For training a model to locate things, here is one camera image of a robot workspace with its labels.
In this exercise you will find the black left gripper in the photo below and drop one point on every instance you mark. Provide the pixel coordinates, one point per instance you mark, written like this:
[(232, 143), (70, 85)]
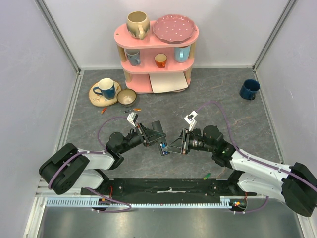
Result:
[(152, 136)]

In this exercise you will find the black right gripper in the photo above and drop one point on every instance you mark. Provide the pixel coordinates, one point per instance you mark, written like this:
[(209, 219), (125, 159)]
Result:
[(184, 141)]

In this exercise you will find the blue battery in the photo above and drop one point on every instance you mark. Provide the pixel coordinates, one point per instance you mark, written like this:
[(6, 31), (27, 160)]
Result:
[(163, 145)]

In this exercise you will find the black remote control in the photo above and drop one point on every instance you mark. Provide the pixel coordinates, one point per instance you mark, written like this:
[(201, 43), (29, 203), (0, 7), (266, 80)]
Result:
[(157, 127)]

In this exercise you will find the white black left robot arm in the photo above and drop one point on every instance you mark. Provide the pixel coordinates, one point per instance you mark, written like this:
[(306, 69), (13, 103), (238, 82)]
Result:
[(73, 167)]

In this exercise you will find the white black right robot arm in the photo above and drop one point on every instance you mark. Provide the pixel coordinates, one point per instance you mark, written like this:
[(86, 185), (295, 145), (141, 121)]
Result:
[(294, 185)]

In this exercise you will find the green yellow battery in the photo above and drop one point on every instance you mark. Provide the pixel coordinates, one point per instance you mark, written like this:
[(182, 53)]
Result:
[(206, 176)]

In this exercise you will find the brown beige bowl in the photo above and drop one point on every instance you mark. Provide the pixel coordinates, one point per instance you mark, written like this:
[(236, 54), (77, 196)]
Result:
[(127, 97)]

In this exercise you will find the white flat board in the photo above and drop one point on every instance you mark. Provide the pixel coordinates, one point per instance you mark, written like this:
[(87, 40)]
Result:
[(168, 82)]

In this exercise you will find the beige round coaster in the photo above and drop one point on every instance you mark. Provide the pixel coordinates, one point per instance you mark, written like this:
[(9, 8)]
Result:
[(101, 101)]

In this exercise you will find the navy white mug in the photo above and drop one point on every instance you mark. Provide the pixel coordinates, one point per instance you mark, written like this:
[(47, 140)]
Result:
[(105, 88)]

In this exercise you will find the small orange cup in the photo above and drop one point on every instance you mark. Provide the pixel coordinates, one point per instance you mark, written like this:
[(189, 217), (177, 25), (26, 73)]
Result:
[(161, 60)]

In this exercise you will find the pink three-tier shelf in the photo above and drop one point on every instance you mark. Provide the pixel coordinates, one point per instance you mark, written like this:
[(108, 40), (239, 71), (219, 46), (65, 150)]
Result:
[(137, 77)]

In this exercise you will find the grey blue mug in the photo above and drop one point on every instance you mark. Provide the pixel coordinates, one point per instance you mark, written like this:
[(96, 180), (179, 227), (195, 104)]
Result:
[(133, 56)]

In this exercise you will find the light blue mug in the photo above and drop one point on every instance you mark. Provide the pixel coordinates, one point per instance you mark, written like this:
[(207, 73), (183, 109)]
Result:
[(181, 54)]

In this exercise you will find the dark blue cup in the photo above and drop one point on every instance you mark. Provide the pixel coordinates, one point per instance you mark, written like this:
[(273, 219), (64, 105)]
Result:
[(249, 89)]

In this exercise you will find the pink dotted plate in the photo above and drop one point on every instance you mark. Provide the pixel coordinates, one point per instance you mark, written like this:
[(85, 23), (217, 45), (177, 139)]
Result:
[(174, 28)]

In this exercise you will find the beige ceramic mug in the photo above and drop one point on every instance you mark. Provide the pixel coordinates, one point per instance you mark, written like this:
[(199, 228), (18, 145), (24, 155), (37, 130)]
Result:
[(138, 24)]

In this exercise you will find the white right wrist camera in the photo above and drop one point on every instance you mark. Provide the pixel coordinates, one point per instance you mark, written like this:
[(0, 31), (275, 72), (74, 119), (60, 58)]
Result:
[(190, 119)]

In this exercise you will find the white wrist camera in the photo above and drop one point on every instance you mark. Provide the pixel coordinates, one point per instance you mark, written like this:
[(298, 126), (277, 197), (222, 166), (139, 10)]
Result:
[(132, 118), (190, 119)]

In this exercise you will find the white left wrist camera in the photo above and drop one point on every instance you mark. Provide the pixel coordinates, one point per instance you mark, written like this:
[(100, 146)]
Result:
[(132, 118)]

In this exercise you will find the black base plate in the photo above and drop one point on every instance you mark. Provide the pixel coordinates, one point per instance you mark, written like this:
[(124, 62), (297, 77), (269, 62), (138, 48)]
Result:
[(170, 190)]

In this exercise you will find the white slotted cable duct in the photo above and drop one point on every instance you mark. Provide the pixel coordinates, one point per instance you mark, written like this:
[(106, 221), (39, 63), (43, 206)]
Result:
[(94, 202)]

